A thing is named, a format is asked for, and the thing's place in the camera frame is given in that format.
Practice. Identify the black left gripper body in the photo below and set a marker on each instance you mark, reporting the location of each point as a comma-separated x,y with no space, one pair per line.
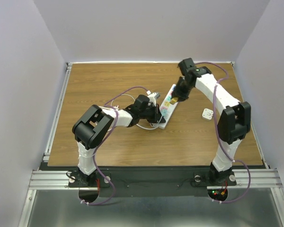
151,114

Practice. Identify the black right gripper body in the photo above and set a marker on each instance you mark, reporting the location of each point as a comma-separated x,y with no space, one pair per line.
183,89

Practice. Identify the white power strip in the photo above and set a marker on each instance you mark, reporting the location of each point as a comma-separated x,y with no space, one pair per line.
167,109

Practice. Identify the white square charger plug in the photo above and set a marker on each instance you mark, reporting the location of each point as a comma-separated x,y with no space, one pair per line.
207,114

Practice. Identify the yellow usb charger plug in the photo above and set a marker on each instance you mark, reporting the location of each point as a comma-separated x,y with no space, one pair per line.
173,100

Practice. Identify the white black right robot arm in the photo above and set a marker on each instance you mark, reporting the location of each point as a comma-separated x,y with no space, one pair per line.
231,126

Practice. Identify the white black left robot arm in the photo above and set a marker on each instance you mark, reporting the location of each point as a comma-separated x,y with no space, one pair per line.
97,122

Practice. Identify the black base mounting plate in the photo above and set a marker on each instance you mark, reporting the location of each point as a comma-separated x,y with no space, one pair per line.
160,181

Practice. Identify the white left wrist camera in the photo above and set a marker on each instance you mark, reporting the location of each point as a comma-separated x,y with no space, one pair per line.
153,96

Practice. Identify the aluminium frame rail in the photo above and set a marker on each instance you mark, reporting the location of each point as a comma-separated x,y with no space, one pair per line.
187,140

